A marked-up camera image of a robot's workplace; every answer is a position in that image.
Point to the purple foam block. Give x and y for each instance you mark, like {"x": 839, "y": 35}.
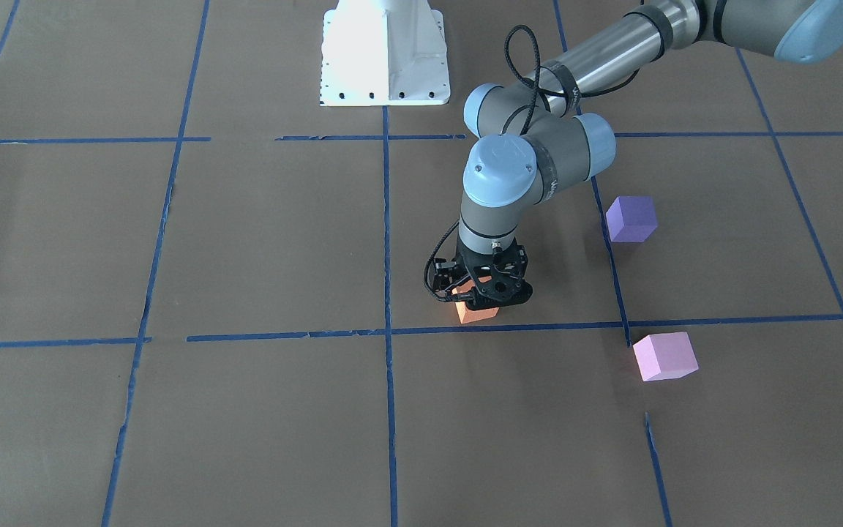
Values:
{"x": 631, "y": 219}

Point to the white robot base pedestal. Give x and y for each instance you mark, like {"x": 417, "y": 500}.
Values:
{"x": 384, "y": 53}

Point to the pink foam block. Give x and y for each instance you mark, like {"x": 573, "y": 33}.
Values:
{"x": 665, "y": 356}

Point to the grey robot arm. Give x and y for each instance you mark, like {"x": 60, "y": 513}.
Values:
{"x": 530, "y": 147}

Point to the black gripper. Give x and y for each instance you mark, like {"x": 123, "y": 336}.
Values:
{"x": 448, "y": 277}

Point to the orange foam block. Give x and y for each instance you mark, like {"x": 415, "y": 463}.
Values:
{"x": 466, "y": 314}

